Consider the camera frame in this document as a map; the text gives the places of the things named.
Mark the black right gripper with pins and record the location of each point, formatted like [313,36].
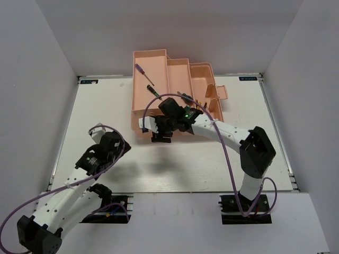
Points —
[158,136]

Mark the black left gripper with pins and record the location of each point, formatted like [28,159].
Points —
[119,150]

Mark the stubby dark green screwdriver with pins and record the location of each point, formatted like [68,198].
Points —
[186,98]

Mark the yellow black pliers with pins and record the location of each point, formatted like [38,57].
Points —
[205,104]

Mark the black green precision screwdriver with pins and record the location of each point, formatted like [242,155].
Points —
[151,89]

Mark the pink plastic toolbox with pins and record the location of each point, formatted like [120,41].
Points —
[172,76]

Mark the blue red handled screwdriver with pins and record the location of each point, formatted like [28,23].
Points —
[140,70]

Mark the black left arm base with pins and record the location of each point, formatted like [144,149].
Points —
[119,211]

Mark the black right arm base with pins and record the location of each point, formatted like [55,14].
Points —
[231,215]

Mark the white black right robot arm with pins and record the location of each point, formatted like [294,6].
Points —
[254,147]

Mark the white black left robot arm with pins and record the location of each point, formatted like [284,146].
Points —
[44,230]

